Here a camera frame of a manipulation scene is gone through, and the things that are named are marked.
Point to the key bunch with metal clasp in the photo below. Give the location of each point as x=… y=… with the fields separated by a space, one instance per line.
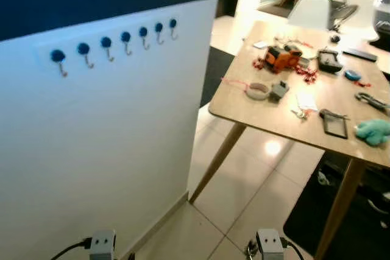
x=298 y=113

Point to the black floor mat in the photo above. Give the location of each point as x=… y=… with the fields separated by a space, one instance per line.
x=365 y=223

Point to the light wooden table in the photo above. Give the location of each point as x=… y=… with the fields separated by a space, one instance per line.
x=268 y=114

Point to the large white tape roll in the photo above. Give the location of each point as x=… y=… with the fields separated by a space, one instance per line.
x=250 y=93

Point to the black key fob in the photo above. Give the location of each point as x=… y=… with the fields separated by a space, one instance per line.
x=329 y=114

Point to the grey handheld device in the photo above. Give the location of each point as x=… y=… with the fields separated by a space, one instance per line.
x=280 y=91

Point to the teal plush octopus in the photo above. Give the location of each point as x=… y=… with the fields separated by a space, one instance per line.
x=373 y=132

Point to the white partition panel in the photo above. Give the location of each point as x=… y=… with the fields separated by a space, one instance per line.
x=109 y=150

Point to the dark floor rug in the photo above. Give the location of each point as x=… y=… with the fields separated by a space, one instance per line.
x=216 y=74

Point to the red clip cluster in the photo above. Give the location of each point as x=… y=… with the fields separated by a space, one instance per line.
x=308 y=75
x=259 y=64

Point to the orange and black device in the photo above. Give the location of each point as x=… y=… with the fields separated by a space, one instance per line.
x=283 y=59

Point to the small red clip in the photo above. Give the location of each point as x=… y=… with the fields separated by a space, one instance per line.
x=364 y=83

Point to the small blue case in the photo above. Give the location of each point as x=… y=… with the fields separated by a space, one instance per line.
x=352 y=75

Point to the black controller with screen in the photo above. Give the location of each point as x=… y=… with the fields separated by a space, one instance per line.
x=329 y=62

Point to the white round plate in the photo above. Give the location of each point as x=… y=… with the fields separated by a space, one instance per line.
x=309 y=53

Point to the white phone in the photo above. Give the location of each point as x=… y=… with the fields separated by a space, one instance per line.
x=260 y=44

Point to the thin-framed eyeglasses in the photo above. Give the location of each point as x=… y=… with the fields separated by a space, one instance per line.
x=286 y=39

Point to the flat black box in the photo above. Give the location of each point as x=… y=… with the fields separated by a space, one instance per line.
x=359 y=55

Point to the small black round object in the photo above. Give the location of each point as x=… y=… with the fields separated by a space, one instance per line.
x=334 y=38

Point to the blue knob metal hook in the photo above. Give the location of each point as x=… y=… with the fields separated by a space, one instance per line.
x=125 y=36
x=83 y=48
x=58 y=56
x=173 y=23
x=158 y=27
x=106 y=42
x=143 y=31

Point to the white plastic shell chair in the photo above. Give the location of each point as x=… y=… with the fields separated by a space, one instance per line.
x=311 y=11
x=364 y=10

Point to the black chair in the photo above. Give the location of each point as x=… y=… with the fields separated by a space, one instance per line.
x=345 y=14

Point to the white hook rail plate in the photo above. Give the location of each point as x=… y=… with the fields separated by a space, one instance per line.
x=70 y=47

